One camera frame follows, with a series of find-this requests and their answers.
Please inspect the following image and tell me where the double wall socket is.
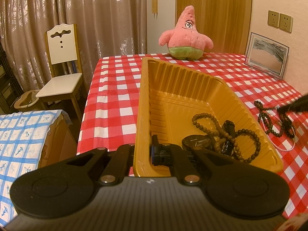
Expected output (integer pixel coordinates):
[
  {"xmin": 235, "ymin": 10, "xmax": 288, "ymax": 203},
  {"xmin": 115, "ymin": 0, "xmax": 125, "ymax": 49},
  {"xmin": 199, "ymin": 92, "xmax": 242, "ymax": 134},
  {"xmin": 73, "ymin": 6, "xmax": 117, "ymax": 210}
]
[{"xmin": 267, "ymin": 10, "xmax": 293, "ymax": 33}]

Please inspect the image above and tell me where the framed sand picture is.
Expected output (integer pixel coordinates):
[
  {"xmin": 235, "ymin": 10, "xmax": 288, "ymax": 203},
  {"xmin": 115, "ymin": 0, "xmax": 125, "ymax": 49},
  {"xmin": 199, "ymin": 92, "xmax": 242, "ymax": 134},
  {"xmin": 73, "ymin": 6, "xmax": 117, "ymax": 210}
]
[{"xmin": 245, "ymin": 32, "xmax": 290, "ymax": 80}]

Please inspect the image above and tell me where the black wrist watch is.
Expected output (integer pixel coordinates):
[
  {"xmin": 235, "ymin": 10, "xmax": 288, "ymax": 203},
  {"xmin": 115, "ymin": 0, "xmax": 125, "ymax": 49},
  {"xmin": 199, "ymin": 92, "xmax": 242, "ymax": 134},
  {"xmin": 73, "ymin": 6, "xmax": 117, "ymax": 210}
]
[{"xmin": 182, "ymin": 135, "xmax": 213, "ymax": 150}]

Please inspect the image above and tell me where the grey patterned curtain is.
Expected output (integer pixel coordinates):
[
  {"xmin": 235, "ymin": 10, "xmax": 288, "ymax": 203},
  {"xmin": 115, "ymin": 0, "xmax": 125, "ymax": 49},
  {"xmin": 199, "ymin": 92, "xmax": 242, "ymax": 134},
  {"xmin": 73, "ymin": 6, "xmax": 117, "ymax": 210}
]
[{"xmin": 1, "ymin": 0, "xmax": 147, "ymax": 91}]

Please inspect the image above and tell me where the long brown bead strand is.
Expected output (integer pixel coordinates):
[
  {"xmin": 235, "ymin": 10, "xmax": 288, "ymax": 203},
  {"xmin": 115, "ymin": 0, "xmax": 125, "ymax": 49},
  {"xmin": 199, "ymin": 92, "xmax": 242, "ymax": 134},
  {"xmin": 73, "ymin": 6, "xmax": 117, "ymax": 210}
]
[{"xmin": 192, "ymin": 113, "xmax": 261, "ymax": 163}]

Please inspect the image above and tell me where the wooden door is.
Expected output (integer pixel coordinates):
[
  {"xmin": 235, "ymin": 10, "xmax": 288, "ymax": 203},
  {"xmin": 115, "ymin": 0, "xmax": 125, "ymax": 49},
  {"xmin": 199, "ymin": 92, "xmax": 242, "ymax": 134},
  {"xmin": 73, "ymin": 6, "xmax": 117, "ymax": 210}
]
[{"xmin": 175, "ymin": 0, "xmax": 252, "ymax": 54}]

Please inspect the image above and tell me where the white wooden chair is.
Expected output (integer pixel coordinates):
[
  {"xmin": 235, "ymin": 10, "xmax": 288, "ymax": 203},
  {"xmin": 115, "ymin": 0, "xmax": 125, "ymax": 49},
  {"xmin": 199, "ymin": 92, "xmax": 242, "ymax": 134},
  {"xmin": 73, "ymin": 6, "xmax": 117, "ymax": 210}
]
[{"xmin": 36, "ymin": 23, "xmax": 86, "ymax": 121}]

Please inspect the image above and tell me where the pink starfish plush toy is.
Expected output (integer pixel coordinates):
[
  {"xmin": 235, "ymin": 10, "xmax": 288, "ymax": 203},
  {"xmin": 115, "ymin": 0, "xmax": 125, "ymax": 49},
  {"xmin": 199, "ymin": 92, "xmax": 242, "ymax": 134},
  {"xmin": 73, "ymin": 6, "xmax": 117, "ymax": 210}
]
[{"xmin": 158, "ymin": 5, "xmax": 213, "ymax": 60}]

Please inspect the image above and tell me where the red white checkered tablecloth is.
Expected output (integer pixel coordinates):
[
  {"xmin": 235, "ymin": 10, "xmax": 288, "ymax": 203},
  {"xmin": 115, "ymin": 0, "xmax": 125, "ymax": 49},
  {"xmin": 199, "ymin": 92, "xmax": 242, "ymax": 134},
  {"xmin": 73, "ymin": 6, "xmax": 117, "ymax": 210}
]
[{"xmin": 77, "ymin": 53, "xmax": 307, "ymax": 218}]

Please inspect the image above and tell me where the beige foot basin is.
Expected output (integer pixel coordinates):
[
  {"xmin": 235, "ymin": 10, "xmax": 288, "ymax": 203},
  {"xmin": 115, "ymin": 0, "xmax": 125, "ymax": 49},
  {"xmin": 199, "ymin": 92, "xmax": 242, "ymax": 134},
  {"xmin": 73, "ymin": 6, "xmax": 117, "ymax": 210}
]
[{"xmin": 14, "ymin": 90, "xmax": 43, "ymax": 112}]

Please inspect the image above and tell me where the orange plastic tray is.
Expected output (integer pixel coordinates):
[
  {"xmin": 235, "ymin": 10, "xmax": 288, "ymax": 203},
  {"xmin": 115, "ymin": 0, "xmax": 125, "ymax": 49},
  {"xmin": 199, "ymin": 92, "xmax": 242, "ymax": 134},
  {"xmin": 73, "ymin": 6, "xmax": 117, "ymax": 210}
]
[{"xmin": 133, "ymin": 57, "xmax": 283, "ymax": 177}]

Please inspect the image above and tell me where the blue white checkered cloth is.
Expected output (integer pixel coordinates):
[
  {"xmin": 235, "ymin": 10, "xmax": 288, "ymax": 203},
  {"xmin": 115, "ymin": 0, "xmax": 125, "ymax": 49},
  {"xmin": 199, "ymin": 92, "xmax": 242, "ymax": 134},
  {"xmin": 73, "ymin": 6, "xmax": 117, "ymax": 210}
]
[{"xmin": 1, "ymin": 110, "xmax": 77, "ymax": 226}]

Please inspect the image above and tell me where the pink pearl bead string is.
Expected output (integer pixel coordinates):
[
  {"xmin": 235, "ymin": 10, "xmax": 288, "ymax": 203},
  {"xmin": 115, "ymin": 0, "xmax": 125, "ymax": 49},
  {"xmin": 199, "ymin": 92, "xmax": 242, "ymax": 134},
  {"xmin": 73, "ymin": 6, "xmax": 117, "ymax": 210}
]
[{"xmin": 260, "ymin": 108, "xmax": 297, "ymax": 152}]

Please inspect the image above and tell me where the person's right hand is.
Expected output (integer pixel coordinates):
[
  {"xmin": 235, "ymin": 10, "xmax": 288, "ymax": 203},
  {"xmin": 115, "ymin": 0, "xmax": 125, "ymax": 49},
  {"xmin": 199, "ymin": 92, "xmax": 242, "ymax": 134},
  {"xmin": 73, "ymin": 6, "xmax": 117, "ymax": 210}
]
[{"xmin": 276, "ymin": 213, "xmax": 308, "ymax": 231}]

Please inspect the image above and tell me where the dark wooden bead necklace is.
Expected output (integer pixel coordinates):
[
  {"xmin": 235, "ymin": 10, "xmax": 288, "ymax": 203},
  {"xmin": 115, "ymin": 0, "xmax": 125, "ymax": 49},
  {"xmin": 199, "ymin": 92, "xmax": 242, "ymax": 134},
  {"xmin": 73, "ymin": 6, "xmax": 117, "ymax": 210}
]
[{"xmin": 254, "ymin": 100, "xmax": 297, "ymax": 139}]

